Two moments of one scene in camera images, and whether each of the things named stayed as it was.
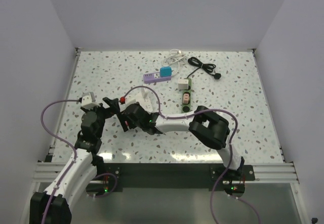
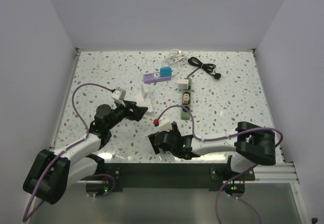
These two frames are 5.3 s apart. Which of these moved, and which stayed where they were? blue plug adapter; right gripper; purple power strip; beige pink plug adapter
Moved: right gripper
Stayed: purple power strip; beige pink plug adapter; blue plug adapter
